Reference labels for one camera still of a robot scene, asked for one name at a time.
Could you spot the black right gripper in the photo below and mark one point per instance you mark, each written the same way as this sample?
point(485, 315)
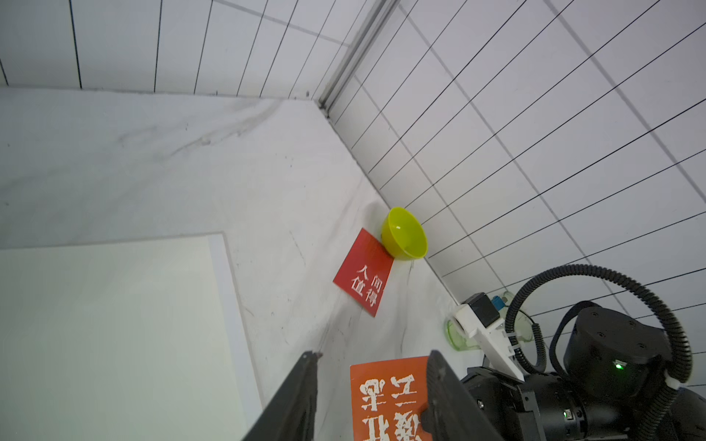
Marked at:
point(508, 404)

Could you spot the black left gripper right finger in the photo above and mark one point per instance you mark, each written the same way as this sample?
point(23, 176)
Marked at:
point(452, 413)

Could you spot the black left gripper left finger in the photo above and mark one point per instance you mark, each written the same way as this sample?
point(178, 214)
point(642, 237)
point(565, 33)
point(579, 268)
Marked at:
point(290, 414)

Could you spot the orange photo card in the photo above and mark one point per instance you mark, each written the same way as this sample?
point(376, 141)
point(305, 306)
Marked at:
point(388, 399)

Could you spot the white photo album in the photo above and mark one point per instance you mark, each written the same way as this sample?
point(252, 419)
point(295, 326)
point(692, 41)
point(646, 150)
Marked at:
point(125, 341)

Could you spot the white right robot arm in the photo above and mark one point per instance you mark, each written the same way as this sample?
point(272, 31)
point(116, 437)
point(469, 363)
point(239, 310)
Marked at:
point(605, 375)

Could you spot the red photo card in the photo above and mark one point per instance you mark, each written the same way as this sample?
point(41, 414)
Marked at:
point(365, 271)

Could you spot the clear green glass cup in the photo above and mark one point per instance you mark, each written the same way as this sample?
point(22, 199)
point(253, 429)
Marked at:
point(460, 342)

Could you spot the lime green plastic bowl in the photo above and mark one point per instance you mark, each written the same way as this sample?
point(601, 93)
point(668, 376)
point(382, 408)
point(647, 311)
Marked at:
point(403, 236)

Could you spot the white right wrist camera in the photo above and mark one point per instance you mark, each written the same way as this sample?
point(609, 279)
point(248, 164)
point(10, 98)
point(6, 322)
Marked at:
point(478, 319)

